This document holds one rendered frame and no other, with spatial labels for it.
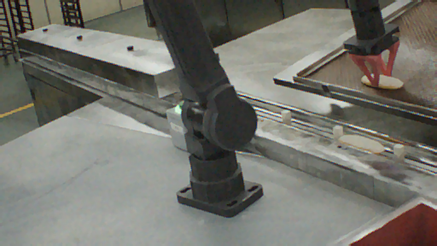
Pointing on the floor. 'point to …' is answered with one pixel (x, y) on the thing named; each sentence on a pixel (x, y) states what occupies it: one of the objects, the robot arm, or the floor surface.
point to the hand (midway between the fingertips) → (381, 77)
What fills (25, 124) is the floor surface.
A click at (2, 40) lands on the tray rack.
